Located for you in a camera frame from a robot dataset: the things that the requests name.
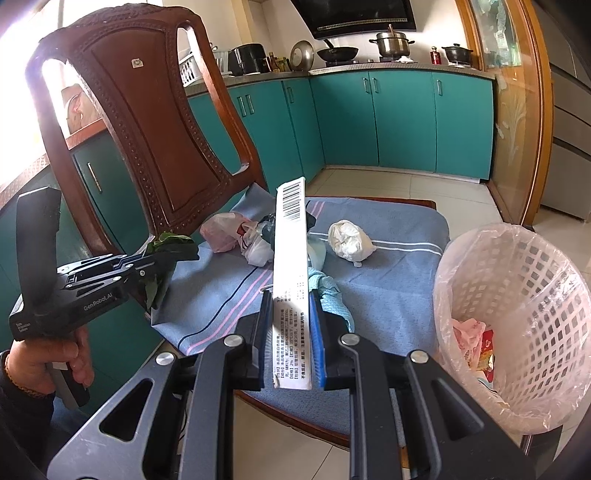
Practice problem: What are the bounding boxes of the pink wrapper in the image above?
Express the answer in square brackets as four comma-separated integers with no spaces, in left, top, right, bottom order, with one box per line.
[450,318,486,370]

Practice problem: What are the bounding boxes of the black range hood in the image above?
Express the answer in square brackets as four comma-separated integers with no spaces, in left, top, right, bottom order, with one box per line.
[290,0,419,40]

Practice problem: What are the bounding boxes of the green leaf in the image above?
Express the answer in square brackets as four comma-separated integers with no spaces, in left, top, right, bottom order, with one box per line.
[139,232,199,310]

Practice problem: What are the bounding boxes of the wooden framed glass door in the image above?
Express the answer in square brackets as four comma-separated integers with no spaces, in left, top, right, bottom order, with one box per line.
[455,0,555,227]

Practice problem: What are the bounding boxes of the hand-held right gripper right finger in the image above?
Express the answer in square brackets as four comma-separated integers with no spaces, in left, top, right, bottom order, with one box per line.
[308,288,536,480]

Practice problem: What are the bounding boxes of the white dish rack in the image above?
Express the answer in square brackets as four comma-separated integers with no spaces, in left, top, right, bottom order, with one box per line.
[178,48,232,87]

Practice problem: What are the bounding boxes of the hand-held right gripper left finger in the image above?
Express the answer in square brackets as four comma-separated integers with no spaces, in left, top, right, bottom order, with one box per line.
[46,288,278,480]

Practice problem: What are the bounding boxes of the dark green snack packet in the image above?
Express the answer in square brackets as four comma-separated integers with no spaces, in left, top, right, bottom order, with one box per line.
[257,203,318,245]

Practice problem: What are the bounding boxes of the black wok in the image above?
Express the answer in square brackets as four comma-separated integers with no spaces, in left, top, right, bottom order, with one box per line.
[316,38,360,63]

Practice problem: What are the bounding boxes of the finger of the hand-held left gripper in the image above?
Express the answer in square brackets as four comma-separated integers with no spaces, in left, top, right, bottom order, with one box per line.
[58,247,200,278]
[67,265,178,294]

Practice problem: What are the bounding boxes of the white crumpled plastic bag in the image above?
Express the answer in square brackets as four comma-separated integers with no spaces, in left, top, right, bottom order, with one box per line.
[327,220,377,268]

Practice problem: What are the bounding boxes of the red snack wrapper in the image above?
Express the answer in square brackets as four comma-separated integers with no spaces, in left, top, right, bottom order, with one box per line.
[471,328,497,372]

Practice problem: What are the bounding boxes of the light blue crumpled cloth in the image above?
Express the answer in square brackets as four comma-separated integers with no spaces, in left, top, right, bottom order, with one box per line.
[307,267,354,333]

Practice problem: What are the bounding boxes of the white striped paper box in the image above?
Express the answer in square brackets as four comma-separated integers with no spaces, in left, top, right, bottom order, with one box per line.
[271,178,315,391]

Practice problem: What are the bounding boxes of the person's left forearm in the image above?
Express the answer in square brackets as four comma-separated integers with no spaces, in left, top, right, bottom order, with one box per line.
[0,351,61,480]

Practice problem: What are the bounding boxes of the person's left hand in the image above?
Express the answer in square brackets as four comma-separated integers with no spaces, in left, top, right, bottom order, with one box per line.
[7,329,95,393]

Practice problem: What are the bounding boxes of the round steel lid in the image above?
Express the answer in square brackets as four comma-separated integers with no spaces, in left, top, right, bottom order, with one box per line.
[290,39,317,72]

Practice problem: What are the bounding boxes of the carved wooden chair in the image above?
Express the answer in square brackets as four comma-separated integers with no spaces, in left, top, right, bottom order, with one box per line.
[25,4,437,450]

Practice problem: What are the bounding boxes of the blue striped seat cushion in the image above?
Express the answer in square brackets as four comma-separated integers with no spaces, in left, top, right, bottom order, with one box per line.
[150,182,451,437]

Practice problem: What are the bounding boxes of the black air fryer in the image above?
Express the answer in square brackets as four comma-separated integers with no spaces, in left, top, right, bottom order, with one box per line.
[228,43,269,77]

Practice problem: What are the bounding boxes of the black casserole pot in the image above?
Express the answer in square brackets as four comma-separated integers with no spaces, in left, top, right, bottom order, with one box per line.
[441,43,475,65]

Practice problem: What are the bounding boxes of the stainless steel pot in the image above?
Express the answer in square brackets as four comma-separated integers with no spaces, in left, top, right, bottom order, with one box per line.
[368,24,415,60]

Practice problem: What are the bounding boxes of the white plastic mesh basket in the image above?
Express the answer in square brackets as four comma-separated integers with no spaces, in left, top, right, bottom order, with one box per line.
[433,223,591,437]

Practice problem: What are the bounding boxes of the pink plastic bag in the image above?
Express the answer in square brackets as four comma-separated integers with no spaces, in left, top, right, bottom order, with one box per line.
[199,212,252,254]

